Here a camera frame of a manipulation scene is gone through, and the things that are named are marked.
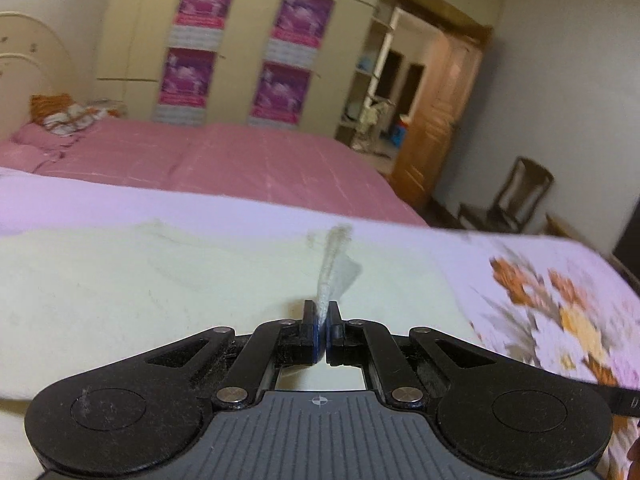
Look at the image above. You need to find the pink checked bed cover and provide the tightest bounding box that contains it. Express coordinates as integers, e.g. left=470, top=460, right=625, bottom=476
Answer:
left=34, top=117, right=424, bottom=226

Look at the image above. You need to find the brown wooden door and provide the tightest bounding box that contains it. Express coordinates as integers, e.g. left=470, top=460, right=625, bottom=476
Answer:
left=388, top=26, right=494, bottom=211

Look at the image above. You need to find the purple poster lower right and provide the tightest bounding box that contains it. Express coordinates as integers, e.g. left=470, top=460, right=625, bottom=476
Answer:
left=247, top=62, right=311, bottom=130

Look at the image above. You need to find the pink pillow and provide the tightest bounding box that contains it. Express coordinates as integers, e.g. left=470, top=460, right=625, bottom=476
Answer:
left=1, top=122, right=80, bottom=174

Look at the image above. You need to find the cream curved headboard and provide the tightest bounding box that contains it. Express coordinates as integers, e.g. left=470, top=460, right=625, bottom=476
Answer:
left=0, top=12, right=77, bottom=141

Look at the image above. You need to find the purple poster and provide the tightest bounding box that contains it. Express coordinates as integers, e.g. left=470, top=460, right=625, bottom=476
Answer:
left=247, top=62, right=311, bottom=130
left=152, top=48, right=216, bottom=126
left=264, top=0, right=334, bottom=70
left=168, top=0, right=232, bottom=52

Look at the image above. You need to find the purple poster upper left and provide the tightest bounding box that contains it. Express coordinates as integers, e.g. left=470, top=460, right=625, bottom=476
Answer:
left=168, top=0, right=232, bottom=52

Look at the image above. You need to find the open shelf unit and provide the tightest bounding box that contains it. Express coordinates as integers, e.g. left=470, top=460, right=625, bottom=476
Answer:
left=334, top=3, right=399, bottom=146

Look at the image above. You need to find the purple poster lower left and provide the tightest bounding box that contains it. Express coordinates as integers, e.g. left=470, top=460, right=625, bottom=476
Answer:
left=152, top=48, right=216, bottom=126

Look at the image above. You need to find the cream wardrobe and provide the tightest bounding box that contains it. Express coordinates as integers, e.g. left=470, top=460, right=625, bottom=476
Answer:
left=92, top=0, right=503, bottom=136

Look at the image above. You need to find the pale cream small garment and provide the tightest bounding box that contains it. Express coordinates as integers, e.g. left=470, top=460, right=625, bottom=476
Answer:
left=1, top=216, right=486, bottom=400

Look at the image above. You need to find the blue plastic stool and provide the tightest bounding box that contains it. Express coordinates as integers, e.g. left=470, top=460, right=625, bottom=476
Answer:
left=390, top=115, right=410, bottom=148

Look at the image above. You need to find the purple poster upper right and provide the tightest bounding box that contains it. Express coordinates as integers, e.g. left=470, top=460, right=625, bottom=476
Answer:
left=264, top=0, right=334, bottom=70

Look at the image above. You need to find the dark wooden chair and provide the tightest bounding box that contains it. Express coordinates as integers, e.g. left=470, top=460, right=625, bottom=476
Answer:
left=457, top=156, right=554, bottom=234

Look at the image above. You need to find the floral lilac bed sheet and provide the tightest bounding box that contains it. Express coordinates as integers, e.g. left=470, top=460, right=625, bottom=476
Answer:
left=1, top=169, right=639, bottom=479

